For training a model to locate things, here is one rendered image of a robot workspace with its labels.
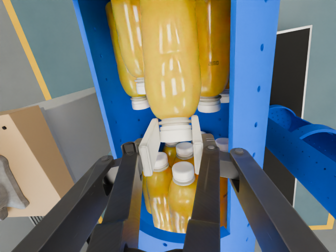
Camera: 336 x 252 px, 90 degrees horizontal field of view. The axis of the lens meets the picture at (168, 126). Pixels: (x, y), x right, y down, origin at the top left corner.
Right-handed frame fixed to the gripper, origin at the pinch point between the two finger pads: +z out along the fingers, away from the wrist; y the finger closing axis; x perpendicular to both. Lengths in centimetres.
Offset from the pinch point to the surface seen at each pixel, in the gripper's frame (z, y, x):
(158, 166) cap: 12.2, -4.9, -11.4
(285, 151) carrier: 64, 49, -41
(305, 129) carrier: 65, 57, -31
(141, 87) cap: 12.3, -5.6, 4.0
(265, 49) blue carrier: 5.1, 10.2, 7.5
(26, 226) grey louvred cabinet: 72, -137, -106
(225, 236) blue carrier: 1.8, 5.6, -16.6
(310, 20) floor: 125, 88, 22
